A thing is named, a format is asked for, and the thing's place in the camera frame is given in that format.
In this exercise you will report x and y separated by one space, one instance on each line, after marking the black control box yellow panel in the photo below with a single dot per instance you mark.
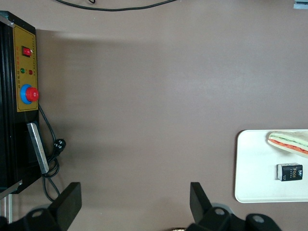
14 144

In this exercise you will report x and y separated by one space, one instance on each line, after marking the wrapped triangle sandwich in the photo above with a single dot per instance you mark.
288 143

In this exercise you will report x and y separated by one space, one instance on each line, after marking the aluminium profile post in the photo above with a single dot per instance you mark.
8 207

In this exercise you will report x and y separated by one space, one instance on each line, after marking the green indicator lamp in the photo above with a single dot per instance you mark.
22 70

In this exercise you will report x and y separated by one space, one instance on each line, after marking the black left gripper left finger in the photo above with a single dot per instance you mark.
69 202

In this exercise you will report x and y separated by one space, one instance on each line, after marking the red rocker switch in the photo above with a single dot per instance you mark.
27 51

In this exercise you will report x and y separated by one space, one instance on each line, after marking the red emergency stop button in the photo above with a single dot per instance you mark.
32 94

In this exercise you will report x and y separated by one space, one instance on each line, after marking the black tissue pack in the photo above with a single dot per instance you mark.
290 172

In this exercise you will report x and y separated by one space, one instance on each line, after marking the red indicator lamp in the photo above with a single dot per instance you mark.
30 71

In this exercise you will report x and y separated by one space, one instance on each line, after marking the white plastic tray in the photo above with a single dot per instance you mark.
255 178

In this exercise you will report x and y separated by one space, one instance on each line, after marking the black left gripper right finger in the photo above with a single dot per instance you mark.
198 202

